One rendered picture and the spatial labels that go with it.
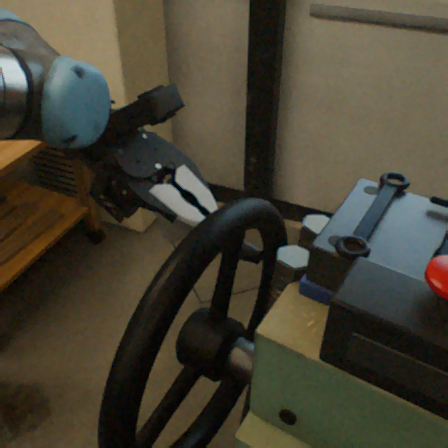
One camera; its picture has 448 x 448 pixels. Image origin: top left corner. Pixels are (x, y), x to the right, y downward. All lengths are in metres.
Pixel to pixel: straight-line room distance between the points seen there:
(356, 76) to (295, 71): 0.19
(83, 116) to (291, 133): 1.34
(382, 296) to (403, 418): 0.07
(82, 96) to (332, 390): 0.29
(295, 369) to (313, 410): 0.03
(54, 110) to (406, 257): 0.28
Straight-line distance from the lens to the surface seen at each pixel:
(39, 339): 1.60
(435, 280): 0.24
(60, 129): 0.41
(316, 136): 1.70
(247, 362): 0.44
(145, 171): 0.51
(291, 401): 0.32
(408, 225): 0.31
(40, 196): 1.87
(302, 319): 0.29
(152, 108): 0.47
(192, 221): 0.50
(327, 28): 1.57
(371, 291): 0.25
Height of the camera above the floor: 1.18
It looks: 39 degrees down
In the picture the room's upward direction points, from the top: straight up
